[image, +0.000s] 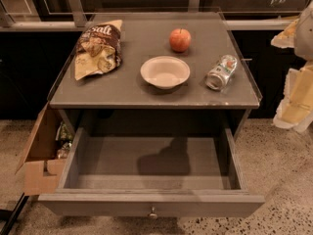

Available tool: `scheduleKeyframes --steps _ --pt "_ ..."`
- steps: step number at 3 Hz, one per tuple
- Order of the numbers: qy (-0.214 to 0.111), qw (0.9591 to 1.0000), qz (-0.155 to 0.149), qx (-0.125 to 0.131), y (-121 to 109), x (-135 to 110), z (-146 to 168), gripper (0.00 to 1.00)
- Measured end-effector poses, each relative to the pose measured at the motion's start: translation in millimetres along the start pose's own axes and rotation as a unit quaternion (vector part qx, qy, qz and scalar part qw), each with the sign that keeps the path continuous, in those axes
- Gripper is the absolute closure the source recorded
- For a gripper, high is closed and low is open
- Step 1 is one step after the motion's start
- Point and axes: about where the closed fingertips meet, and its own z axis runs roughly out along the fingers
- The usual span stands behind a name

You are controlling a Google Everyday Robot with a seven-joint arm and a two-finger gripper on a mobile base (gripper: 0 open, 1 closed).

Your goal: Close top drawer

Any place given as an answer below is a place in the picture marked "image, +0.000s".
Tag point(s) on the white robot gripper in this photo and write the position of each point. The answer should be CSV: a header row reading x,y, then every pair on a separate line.
x,y
305,36

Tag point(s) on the grey top drawer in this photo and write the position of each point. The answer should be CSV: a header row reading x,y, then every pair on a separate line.
x,y
190,173

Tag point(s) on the round metal drawer knob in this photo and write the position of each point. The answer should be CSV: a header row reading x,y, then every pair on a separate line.
x,y
152,214

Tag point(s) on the crushed clear plastic bottle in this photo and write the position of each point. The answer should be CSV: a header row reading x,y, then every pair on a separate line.
x,y
218,77

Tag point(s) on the red apple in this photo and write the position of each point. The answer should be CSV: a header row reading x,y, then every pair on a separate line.
x,y
179,39

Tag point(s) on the white paper bowl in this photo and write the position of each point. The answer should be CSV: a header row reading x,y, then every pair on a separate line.
x,y
165,72

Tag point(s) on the brown salt chips bag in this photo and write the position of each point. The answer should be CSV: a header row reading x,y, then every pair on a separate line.
x,y
98,49

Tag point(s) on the green packets in box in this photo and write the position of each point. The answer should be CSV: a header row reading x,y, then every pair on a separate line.
x,y
64,140

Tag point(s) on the open cardboard box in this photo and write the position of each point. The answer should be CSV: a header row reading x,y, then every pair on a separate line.
x,y
42,169

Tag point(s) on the black bar on floor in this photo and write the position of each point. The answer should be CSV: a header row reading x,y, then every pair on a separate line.
x,y
10,217

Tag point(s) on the grey metal railing frame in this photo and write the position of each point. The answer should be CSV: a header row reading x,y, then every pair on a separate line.
x,y
239,14

